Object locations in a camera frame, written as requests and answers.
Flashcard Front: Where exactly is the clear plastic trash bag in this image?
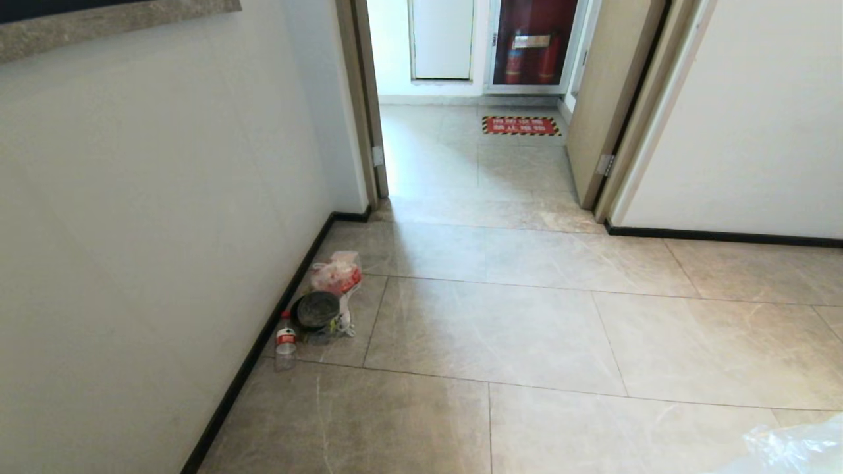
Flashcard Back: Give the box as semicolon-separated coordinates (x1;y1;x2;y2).
715;413;843;474

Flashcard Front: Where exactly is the white red plastic bag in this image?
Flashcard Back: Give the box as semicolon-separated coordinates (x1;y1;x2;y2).
310;251;363;338

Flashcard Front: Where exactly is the black round food container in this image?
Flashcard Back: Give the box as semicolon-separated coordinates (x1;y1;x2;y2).
292;290;342;332

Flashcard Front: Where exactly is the red yellow floor sign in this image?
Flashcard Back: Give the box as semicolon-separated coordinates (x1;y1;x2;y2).
481;116;562;137

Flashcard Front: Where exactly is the clear plastic water bottle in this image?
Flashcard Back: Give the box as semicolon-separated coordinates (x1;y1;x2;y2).
275;311;298;373

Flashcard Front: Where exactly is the red fire extinguisher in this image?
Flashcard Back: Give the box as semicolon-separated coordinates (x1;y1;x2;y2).
505;30;526;85
538;30;563;84

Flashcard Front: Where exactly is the fire extinguisher cabinet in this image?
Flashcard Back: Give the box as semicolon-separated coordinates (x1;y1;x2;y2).
486;0;591;95

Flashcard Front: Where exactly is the beige wooden door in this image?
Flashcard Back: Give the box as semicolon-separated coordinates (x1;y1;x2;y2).
566;0;671;211

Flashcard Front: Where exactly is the beige door frame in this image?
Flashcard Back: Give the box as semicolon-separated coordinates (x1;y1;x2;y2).
335;0;390;210

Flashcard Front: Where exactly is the white wall panel door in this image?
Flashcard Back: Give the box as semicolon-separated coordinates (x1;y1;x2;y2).
408;0;476;82

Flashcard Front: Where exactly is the grey framed wall board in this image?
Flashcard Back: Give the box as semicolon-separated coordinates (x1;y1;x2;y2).
0;0;242;65

